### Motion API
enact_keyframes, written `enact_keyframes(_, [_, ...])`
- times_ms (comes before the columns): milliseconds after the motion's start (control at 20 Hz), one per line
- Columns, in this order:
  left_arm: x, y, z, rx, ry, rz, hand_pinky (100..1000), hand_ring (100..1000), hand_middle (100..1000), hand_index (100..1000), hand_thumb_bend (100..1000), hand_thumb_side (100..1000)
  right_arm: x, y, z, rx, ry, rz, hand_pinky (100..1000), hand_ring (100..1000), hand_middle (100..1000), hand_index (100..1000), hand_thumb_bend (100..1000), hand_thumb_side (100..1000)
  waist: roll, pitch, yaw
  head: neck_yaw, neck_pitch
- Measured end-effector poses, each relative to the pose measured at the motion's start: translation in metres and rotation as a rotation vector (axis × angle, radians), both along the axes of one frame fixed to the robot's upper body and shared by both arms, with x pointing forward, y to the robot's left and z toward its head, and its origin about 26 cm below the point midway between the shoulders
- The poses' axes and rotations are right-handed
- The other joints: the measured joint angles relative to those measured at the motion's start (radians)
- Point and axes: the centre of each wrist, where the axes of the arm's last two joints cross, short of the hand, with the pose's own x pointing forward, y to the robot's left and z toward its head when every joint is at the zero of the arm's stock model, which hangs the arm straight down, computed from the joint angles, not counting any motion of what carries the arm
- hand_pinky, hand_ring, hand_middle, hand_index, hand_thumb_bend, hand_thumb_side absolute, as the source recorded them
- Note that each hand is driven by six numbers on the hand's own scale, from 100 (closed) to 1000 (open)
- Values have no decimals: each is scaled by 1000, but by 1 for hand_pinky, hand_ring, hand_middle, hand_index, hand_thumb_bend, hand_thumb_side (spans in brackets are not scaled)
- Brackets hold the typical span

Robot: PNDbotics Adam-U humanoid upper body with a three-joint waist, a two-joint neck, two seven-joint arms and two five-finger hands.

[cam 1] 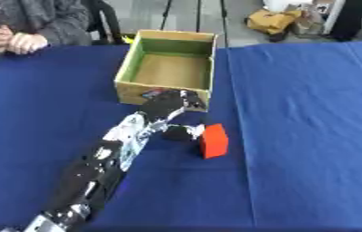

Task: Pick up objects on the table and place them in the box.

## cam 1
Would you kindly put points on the person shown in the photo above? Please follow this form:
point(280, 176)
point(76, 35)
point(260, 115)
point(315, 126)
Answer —
point(35, 21)

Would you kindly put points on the cardboard box green inside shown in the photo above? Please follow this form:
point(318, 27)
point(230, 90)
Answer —
point(168, 65)

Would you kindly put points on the yellow bag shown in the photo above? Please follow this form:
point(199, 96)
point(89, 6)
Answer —
point(271, 21)

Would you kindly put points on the black tripod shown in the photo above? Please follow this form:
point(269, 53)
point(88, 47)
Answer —
point(197, 15)

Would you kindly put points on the black chair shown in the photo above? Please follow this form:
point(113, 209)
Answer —
point(104, 21)

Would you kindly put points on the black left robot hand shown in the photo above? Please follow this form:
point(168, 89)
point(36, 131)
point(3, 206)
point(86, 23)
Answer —
point(163, 104)

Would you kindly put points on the orange rectangular block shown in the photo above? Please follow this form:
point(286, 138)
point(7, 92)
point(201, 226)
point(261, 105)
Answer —
point(214, 141)

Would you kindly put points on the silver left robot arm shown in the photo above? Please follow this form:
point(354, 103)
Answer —
point(96, 169)

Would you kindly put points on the person's hand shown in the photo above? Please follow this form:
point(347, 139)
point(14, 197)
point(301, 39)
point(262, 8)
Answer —
point(26, 43)

